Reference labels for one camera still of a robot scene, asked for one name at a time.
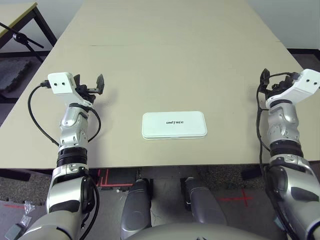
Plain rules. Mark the white plastic pencil case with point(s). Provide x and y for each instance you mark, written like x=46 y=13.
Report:
x=175 y=127

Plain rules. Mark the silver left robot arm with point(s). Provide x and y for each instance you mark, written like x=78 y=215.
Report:
x=72 y=132

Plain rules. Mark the black table leg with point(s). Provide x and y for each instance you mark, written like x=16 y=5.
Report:
x=15 y=175

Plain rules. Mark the black foam floor mat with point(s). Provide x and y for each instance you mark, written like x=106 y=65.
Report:
x=12 y=75

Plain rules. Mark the grey robot leg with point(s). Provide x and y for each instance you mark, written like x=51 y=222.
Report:
x=136 y=210
x=202 y=203

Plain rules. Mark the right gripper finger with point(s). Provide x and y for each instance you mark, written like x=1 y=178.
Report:
x=264 y=77

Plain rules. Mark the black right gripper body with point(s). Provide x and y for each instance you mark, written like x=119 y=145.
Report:
x=281 y=86

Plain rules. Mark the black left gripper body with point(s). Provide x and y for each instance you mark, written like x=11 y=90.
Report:
x=86 y=91

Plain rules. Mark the clear plastic bag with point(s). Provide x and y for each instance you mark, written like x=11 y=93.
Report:
x=27 y=212

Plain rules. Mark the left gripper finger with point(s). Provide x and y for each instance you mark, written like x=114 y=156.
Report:
x=100 y=83
x=77 y=80

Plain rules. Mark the grey robot left leg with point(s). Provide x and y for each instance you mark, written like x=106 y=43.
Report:
x=136 y=210

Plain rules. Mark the grey robot torso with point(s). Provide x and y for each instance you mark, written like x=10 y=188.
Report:
x=195 y=232

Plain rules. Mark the beige side table black frame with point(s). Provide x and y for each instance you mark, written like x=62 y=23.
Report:
x=15 y=15

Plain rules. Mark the black tripod stand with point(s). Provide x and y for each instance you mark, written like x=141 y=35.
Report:
x=18 y=37

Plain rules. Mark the small grey box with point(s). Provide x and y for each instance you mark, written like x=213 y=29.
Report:
x=13 y=230

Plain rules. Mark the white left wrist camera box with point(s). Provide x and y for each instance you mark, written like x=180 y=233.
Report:
x=61 y=83

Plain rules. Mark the grey robot right leg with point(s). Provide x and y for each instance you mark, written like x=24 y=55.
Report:
x=202 y=203

